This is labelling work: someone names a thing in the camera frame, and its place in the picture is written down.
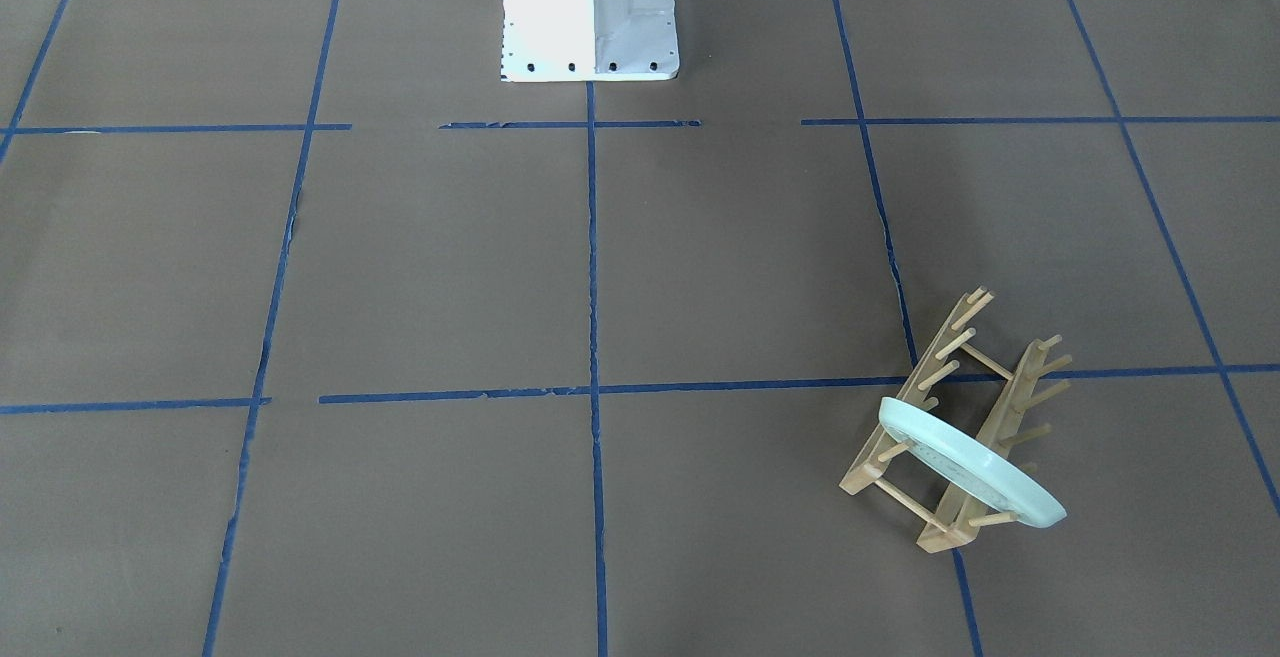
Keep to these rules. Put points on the pale green round plate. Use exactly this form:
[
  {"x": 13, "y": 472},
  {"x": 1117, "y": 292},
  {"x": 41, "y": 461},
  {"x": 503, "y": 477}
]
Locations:
[{"x": 977, "y": 470}]

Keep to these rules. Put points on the brown paper table cover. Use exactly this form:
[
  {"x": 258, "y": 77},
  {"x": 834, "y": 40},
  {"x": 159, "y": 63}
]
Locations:
[{"x": 319, "y": 339}]

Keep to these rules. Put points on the wooden dish rack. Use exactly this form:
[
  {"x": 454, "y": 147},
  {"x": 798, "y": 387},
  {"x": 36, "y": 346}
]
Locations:
[{"x": 944, "y": 525}]

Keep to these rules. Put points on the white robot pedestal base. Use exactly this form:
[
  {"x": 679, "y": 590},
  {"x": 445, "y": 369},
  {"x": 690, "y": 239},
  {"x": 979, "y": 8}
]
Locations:
[{"x": 549, "y": 41}]

